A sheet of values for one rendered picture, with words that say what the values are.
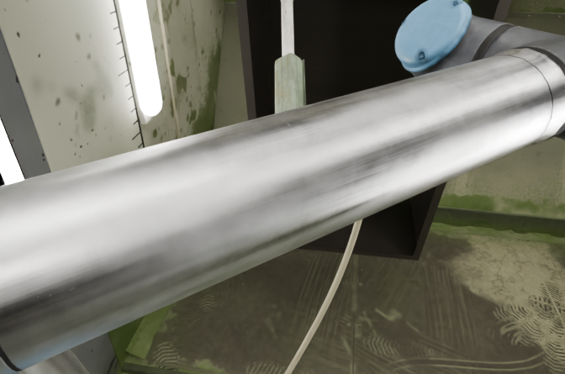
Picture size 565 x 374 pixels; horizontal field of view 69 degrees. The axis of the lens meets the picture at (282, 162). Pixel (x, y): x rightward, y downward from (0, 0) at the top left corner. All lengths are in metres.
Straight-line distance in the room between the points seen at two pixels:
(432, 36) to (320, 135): 0.29
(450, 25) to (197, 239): 0.38
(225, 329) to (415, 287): 0.91
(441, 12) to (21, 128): 0.99
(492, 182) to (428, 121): 2.25
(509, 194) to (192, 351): 1.81
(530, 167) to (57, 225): 2.51
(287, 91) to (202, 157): 0.55
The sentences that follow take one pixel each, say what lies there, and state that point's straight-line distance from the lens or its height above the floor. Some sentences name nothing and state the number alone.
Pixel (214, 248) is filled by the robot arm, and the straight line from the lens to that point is 0.21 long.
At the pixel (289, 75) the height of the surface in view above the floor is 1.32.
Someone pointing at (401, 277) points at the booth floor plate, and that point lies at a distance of 2.17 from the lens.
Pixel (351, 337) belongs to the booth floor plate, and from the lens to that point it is 1.90.
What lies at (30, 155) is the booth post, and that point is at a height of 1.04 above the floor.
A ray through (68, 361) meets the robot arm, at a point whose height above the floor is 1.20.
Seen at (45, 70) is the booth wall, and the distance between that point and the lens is 1.26.
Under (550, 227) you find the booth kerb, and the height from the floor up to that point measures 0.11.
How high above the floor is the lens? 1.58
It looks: 32 degrees down
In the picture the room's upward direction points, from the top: straight up
